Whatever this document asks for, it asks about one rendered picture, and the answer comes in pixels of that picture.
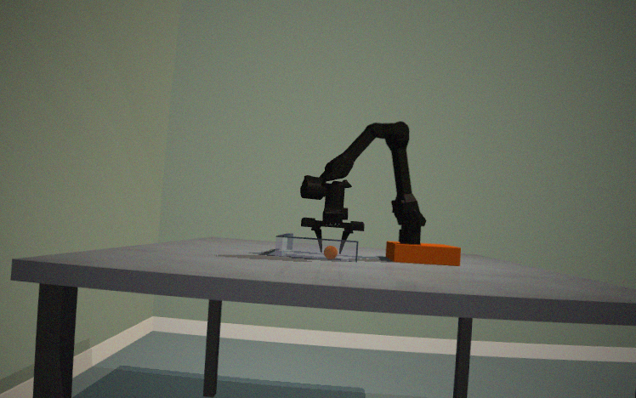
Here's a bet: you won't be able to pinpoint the low clear corner walls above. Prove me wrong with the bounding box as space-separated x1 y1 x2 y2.
275 237 357 262

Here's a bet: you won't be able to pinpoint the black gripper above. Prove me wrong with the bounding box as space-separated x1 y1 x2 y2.
301 201 365 241

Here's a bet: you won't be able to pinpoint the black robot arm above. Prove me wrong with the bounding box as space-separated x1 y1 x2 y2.
300 122 426 245

